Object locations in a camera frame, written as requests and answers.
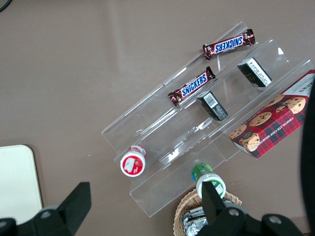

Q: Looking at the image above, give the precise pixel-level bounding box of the silver foil wrapped pack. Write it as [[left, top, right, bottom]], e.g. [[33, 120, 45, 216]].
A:
[[181, 199, 242, 236]]

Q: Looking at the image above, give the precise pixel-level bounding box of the black blurry wrist cable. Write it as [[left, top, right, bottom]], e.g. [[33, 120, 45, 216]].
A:
[[297, 81, 315, 233]]

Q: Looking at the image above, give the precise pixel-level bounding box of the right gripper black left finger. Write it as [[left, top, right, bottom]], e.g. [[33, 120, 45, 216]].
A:
[[0, 181, 92, 236]]

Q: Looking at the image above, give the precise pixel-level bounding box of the cream plastic tray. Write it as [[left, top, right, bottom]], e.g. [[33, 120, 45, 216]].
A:
[[0, 144, 44, 226]]

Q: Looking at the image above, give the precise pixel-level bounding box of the wicker basket with foil packs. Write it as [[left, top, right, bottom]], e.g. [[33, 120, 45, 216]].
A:
[[173, 188, 243, 236]]

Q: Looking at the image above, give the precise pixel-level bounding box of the Snickers chocolate bar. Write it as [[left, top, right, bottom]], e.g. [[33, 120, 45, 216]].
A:
[[202, 29, 256, 61], [168, 66, 217, 107]]

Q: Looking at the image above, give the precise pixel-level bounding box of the red strawberry yogurt cup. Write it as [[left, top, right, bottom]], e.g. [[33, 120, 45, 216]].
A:
[[120, 145, 148, 177]]

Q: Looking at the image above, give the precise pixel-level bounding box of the green yogurt cup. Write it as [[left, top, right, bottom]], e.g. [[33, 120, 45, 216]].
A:
[[191, 163, 226, 199]]

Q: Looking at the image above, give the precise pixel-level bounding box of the small black carton box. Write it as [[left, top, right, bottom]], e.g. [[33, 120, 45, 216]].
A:
[[196, 90, 229, 122], [237, 57, 273, 88]]

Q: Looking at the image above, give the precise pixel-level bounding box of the clear acrylic stepped stand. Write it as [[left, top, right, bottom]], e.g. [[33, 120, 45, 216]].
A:
[[101, 21, 315, 218]]

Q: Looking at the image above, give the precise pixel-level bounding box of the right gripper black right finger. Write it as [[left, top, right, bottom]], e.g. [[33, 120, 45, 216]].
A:
[[196, 181, 305, 236]]

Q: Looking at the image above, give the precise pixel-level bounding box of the black table cable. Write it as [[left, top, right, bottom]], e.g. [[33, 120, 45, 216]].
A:
[[0, 0, 12, 13]]

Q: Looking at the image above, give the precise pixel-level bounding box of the red tartan cookie box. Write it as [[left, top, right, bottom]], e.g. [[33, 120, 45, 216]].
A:
[[228, 69, 315, 160]]

